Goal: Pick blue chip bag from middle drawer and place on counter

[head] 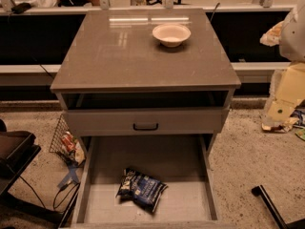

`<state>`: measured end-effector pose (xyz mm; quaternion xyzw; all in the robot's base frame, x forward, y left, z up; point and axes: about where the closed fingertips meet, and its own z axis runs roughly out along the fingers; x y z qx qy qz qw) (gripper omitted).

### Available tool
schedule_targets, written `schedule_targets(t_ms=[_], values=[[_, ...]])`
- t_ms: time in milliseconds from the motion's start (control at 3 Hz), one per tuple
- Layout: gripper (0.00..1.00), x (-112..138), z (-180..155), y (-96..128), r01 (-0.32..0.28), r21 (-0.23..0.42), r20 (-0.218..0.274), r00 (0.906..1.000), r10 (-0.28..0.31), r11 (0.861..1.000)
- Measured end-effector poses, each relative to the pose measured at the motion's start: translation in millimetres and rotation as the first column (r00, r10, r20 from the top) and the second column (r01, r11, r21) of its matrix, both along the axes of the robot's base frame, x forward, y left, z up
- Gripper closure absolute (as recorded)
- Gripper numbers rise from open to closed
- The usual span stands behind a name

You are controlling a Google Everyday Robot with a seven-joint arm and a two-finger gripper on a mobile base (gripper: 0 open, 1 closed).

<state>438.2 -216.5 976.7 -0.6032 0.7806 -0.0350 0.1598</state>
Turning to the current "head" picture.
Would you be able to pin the black metal leg right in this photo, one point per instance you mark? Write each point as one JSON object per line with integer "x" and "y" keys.
{"x": 259, "y": 191}

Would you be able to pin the red soda can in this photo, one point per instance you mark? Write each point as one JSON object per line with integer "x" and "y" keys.
{"x": 67, "y": 141}

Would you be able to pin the yellow cardboard box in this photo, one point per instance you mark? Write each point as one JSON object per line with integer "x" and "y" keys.
{"x": 286, "y": 93}

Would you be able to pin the wire mesh basket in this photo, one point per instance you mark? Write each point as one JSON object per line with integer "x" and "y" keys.
{"x": 76, "y": 157}

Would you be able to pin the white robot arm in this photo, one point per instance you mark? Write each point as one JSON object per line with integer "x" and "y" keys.
{"x": 292, "y": 38}

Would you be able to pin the blue tape cross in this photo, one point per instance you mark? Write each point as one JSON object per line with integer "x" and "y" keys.
{"x": 71, "y": 176}

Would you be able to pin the open grey bottom drawer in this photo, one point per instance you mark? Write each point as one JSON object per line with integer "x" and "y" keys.
{"x": 180, "y": 161}

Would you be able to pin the white paper bowl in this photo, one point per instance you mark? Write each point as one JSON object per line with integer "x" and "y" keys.
{"x": 171, "y": 35}

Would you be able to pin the closed grey drawer front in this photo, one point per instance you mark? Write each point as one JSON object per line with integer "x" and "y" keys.
{"x": 171, "y": 121}

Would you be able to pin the black chair base left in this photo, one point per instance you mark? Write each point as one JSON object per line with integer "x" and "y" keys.
{"x": 17, "y": 151}

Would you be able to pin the blue chip bag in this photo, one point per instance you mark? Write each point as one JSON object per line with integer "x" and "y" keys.
{"x": 142, "y": 189}

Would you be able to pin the grey cabinet with glossy top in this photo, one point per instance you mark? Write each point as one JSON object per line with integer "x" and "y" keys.
{"x": 114, "y": 63}

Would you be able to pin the black drawer handle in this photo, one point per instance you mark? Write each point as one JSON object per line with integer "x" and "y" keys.
{"x": 145, "y": 127}

